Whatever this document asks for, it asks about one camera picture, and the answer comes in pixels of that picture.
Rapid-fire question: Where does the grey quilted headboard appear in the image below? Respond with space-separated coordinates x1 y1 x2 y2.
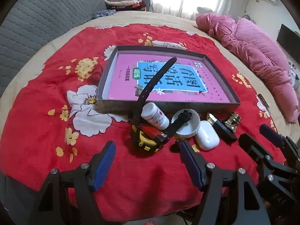
0 0 108 96

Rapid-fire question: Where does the yellow black wristwatch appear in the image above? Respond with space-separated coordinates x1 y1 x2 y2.
130 57 193 154

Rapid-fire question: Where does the white bottle lid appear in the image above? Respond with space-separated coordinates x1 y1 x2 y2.
171 108 201 138

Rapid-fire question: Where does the red black marker pen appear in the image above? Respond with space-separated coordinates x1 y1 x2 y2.
141 125 162 141

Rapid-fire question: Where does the red floral blanket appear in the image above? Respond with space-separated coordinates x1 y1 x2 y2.
0 23 285 223

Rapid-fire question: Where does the small glass bottle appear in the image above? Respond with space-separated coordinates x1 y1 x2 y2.
223 112 242 132

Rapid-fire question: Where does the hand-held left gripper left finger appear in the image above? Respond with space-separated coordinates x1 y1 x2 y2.
30 141 116 225

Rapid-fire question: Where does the grey cardboard box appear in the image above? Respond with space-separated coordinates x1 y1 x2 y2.
97 45 241 120

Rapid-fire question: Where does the stack of folded clothes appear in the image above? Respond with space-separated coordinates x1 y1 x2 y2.
104 0 150 11

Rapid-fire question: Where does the pink book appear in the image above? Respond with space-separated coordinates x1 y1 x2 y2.
107 53 237 104

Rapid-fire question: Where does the white earbuds case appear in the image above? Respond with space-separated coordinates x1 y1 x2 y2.
194 120 220 151

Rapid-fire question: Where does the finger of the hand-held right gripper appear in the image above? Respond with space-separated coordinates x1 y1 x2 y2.
259 124 300 163
238 133 299 181

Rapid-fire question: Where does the black television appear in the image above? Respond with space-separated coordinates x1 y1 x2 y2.
277 24 300 64

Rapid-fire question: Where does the white pill bottle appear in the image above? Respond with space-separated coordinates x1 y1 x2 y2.
140 102 170 130

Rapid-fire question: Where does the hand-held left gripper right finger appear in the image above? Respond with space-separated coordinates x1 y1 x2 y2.
179 141 270 225

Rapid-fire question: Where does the pink quilt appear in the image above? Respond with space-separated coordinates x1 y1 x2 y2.
196 13 300 123

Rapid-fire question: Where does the black gold faceted tube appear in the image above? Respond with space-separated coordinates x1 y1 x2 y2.
207 112 238 143

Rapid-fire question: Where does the blue patterned cloth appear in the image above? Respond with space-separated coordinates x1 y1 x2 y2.
92 9 116 19

